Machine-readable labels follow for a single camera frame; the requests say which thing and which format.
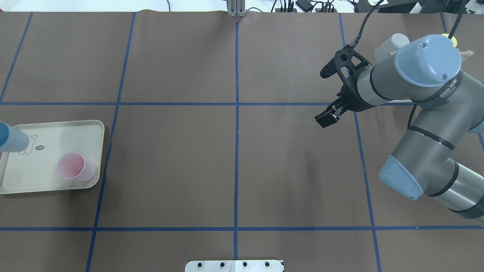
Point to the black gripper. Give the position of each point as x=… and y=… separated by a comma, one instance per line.
x=351, y=99

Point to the pale cream plastic cup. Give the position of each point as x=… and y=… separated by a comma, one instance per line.
x=390, y=46

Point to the yellow plastic cup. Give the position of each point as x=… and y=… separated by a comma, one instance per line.
x=451, y=38

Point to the blue plastic cup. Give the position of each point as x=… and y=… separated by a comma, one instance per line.
x=11, y=139

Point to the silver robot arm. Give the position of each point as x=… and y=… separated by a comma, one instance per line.
x=428, y=72

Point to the pink plastic cup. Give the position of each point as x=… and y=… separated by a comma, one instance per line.
x=75, y=167

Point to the cream plastic tray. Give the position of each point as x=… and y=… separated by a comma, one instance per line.
x=34, y=169

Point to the aluminium frame post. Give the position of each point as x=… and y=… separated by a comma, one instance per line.
x=236, y=8

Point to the white wire cup rack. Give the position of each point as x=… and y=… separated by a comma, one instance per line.
x=467, y=53

